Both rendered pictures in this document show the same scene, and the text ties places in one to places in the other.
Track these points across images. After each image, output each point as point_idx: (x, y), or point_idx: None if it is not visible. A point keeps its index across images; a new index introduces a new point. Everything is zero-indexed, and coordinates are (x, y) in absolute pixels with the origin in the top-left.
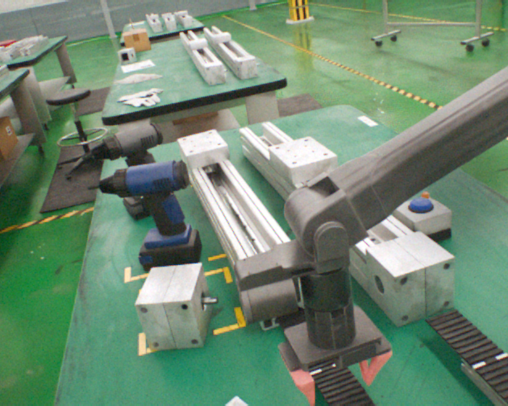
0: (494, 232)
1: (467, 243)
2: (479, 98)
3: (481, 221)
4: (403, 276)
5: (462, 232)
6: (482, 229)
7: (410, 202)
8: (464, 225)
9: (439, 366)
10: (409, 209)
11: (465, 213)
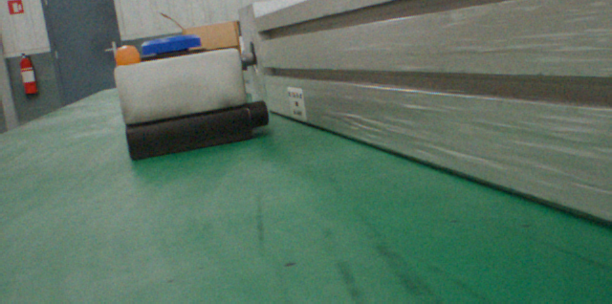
0: (25, 162)
1: (116, 145)
2: None
3: (4, 173)
4: None
5: (90, 156)
6: (39, 162)
7: (194, 35)
8: (57, 164)
9: None
10: (206, 48)
11: (5, 181)
